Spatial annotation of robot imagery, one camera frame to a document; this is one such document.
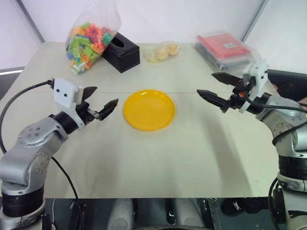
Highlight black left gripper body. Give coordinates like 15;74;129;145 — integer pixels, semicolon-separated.
76;101;100;126

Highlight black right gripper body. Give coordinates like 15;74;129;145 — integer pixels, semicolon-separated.
220;79;255;113

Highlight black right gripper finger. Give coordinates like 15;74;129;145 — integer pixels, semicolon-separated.
196;89;232;111
211;72;244;87

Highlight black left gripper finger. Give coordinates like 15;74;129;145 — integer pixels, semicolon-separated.
98;98;119;121
83;86;98;101

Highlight yellow plastic plate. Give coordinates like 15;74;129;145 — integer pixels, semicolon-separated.
123;89;176;132

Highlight clear bag of yellow fruit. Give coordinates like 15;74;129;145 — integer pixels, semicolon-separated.
143;41;181;65

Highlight red and grey packaged folders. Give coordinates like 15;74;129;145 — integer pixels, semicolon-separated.
194;29;261;72

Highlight bag of colourful building blocks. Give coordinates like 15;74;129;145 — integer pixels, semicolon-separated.
65;0;122;76

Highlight black tissue box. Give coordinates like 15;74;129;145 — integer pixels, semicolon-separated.
102;33;141;73

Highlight grey robot left leg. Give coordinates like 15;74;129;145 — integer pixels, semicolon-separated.
111;198;135;230

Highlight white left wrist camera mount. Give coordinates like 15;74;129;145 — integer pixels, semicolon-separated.
51;77;85;131

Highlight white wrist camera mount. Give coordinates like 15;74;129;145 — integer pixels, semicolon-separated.
51;77;85;131
239;59;269;113

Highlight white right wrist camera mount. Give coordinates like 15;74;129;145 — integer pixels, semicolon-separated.
239;59;269;113

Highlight dark bin with cables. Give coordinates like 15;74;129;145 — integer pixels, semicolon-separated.
266;69;307;106

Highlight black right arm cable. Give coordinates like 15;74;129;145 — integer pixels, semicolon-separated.
244;97;307;230

